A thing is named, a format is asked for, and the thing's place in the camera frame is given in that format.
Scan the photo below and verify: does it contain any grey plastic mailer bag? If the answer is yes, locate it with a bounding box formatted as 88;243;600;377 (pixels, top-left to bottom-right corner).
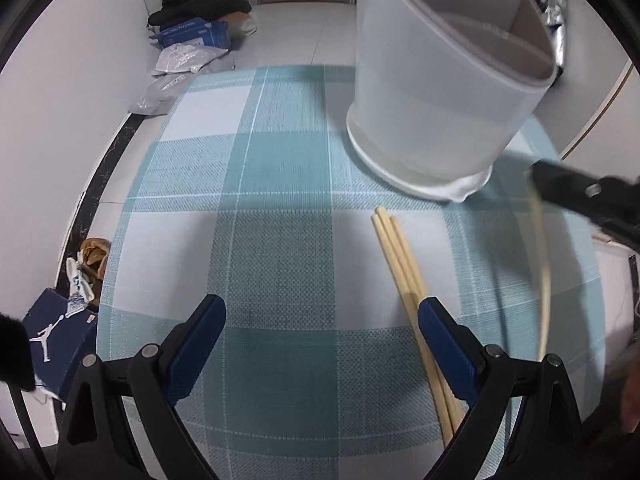
129;72;201;117
152;42;236;77

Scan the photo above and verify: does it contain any brown crumpled paper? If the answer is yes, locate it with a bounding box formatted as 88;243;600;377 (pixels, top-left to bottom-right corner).
80;237;112;281

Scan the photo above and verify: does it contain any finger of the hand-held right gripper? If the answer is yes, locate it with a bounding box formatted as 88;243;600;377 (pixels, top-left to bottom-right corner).
529;160;640;252

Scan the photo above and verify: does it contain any black cable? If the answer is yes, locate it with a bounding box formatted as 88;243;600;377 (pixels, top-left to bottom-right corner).
0;387;56;480

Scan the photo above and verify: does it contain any black fuzzy object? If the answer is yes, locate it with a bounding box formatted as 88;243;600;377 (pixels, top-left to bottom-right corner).
0;312;37;392

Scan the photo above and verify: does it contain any dark blue shoe box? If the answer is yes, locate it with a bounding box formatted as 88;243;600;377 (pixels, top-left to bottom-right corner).
22;287;99;396

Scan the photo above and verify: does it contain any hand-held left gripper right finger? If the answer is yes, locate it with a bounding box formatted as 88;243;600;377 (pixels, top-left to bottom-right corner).
417;296;588;480

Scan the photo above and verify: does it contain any light wooden chopstick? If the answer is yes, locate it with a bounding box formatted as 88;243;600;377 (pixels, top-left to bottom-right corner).
389;214;431;301
370;214;453;448
377;207;463;436
525;170;553;363

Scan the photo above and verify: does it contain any black clothes pile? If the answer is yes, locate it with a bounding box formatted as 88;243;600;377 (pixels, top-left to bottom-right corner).
147;0;252;28

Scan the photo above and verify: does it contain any silver foil bag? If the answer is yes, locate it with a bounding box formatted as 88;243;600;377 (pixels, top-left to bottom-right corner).
537;0;571;73

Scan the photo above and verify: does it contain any beige bag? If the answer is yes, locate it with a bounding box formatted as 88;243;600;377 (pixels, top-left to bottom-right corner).
220;12;257;41

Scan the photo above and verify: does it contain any teal checked tablecloth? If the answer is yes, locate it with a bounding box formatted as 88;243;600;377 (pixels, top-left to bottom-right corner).
97;64;608;480

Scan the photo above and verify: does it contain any blue cardboard box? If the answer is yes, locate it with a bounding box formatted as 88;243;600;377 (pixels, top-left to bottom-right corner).
150;17;232;53

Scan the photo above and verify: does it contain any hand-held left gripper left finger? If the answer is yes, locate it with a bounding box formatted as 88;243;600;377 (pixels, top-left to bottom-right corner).
52;294;228;480

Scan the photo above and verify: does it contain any white plastic utensil holder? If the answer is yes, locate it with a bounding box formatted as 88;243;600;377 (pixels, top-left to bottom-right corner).
345;0;558;204

